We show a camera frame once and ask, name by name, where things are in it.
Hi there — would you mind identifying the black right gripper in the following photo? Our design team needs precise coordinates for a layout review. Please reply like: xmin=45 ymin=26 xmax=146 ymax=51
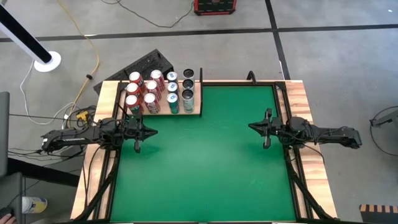
xmin=248 ymin=108 xmax=292 ymax=149

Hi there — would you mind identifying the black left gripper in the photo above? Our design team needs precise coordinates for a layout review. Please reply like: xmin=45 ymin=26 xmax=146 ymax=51
xmin=124 ymin=114 xmax=159 ymax=153

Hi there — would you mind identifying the red Coca-Cola can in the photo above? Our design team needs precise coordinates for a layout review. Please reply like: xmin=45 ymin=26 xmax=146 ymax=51
xmin=143 ymin=92 xmax=161 ymax=114
xmin=150 ymin=69 xmax=166 ymax=91
xmin=146 ymin=80 xmax=162 ymax=101

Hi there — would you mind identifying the red Fanta soda can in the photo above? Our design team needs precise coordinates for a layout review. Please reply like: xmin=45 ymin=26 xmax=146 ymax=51
xmin=128 ymin=71 xmax=146 ymax=91
xmin=125 ymin=95 xmax=145 ymax=115
xmin=126 ymin=82 xmax=144 ymax=101

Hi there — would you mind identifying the wooden tray board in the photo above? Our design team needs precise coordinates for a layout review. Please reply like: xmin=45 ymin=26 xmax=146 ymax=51
xmin=124 ymin=67 xmax=205 ymax=116

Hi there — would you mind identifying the black perforated box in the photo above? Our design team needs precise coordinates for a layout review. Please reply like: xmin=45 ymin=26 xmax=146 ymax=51
xmin=93 ymin=49 xmax=177 ymax=95

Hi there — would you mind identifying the green table mat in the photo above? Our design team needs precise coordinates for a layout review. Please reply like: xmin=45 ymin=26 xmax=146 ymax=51
xmin=110 ymin=85 xmax=296 ymax=222

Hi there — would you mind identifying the black desk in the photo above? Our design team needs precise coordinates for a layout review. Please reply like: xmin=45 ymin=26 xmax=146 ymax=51
xmin=0 ymin=157 xmax=80 ymax=224

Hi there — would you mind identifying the black white pole stand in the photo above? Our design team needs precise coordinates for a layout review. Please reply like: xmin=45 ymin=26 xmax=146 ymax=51
xmin=0 ymin=0 xmax=62 ymax=73

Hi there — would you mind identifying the grey metal stand leg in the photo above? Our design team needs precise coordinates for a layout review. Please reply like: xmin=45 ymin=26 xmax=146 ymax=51
xmin=369 ymin=110 xmax=398 ymax=128

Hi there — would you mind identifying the red black crate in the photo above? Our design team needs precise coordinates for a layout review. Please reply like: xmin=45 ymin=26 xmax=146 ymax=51
xmin=193 ymin=0 xmax=238 ymax=16

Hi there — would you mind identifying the white yellow canister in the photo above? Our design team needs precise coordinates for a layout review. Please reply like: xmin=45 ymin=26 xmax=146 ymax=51
xmin=21 ymin=196 xmax=49 ymax=215

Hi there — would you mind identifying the grey cabinet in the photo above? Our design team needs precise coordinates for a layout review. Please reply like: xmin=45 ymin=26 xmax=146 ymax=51
xmin=0 ymin=91 xmax=10 ymax=178

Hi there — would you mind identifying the person's hand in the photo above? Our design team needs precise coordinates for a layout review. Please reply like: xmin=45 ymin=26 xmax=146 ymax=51
xmin=0 ymin=213 xmax=17 ymax=224

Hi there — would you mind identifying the black aluminium table frame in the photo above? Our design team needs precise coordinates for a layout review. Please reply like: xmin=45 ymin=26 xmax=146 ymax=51
xmin=74 ymin=70 xmax=335 ymax=224

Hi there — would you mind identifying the yellow cable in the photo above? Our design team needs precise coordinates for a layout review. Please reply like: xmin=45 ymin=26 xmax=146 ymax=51
xmin=55 ymin=0 xmax=100 ymax=119

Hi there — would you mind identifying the black cable loop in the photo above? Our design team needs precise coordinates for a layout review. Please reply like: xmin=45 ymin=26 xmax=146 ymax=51
xmin=368 ymin=105 xmax=398 ymax=160

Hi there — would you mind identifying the thin black floor cable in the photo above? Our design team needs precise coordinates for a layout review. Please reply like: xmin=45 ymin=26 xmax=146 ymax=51
xmin=9 ymin=113 xmax=68 ymax=121

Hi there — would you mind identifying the white cable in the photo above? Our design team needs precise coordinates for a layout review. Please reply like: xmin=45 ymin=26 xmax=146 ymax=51
xmin=19 ymin=60 xmax=77 ymax=126

